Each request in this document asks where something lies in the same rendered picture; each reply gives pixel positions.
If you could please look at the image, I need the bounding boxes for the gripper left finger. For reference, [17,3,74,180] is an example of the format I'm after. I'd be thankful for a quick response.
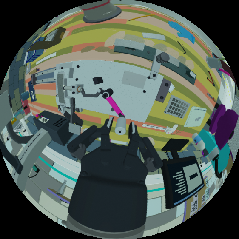
[66,117,114,159]

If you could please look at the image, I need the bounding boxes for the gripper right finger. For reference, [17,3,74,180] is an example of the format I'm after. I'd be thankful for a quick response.
[123,121,164,173]

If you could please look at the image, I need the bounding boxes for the dark chute with grey flap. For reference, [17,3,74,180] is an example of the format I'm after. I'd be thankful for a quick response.
[63,97,84,134]

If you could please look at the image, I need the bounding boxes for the magenta clamp lever grey knob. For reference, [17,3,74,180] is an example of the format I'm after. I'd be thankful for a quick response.
[102,88,128,135]

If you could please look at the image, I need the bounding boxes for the grey clamp linkage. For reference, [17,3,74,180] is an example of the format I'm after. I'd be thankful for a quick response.
[63,84,103,99]

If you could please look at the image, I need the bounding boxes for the grey shuttle nest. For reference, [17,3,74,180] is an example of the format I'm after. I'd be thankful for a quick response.
[55,68,74,113]

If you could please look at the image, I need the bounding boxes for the black tablet on stand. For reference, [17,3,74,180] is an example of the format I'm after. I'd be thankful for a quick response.
[161,138,190,159]

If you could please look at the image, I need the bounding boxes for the white ruler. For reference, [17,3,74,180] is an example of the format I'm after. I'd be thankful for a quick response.
[142,123,167,131]

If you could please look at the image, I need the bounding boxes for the white cloth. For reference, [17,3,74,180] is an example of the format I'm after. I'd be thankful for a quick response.
[165,124,179,134]

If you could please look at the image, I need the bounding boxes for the black control box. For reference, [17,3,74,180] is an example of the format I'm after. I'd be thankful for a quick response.
[33,110,74,147]

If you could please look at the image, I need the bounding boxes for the black monitor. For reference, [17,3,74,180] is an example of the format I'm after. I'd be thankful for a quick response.
[161,156,205,210]

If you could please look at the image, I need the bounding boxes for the white bottle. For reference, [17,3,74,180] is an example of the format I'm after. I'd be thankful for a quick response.
[192,132,209,157]

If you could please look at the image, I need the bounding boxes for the grey grid tray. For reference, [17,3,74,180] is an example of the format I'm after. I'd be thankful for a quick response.
[164,94,191,119]

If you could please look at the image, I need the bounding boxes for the white rounded box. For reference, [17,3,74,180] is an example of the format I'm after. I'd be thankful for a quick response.
[183,106,207,128]

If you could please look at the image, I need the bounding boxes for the grey machine cabinet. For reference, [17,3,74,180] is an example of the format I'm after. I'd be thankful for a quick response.
[0,128,51,192]

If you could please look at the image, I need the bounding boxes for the dark grey end block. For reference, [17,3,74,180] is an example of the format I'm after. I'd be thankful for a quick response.
[155,78,175,103]

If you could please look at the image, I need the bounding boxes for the red book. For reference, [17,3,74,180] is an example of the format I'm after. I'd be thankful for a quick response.
[20,99,31,116]

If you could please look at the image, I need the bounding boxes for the cardboard box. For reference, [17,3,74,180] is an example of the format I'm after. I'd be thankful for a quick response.
[186,176,213,217]

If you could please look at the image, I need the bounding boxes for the blue flat case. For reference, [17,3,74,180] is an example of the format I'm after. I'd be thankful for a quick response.
[28,82,37,102]

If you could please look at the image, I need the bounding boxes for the teal machine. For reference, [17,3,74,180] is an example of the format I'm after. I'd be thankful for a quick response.
[198,128,234,178]

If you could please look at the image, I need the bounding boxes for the purple chair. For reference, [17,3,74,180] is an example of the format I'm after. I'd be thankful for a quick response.
[208,104,239,150]

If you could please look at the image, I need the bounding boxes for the white strip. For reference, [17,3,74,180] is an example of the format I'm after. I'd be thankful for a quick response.
[35,51,57,65]

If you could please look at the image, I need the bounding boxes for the blue crate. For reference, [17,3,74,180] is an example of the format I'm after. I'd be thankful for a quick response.
[26,48,45,64]

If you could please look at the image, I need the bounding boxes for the olive parts bin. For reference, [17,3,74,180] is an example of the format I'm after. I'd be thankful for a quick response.
[29,26,66,51]

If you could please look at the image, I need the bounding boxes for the black hex key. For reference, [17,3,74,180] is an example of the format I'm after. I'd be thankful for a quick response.
[177,40,187,55]

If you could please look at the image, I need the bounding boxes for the grey pen cup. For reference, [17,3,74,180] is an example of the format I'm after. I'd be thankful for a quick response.
[206,55,225,70]

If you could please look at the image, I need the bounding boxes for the grey paper sheet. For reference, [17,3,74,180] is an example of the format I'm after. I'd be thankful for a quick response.
[142,32,166,41]

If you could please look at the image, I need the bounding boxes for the blue glove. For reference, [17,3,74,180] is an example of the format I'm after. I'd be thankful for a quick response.
[168,20,196,44]

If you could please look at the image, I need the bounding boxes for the yellow pencil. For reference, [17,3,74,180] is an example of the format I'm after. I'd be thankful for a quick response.
[128,14,155,22]

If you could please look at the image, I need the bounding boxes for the light grey marker base plate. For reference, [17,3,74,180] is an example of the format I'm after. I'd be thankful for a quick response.
[55,60,175,122]

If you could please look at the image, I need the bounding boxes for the grey linear rail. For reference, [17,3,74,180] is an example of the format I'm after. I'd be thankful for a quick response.
[31,67,57,85]

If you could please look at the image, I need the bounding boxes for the red handled pliers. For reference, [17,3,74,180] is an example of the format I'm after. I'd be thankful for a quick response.
[207,71,216,87]

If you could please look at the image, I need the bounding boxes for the grey lens head on bracket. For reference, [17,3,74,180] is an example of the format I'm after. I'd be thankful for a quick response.
[149,52,170,80]

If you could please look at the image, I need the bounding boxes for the dark teal curved rail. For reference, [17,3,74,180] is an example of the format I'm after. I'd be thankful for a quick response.
[113,38,197,85]

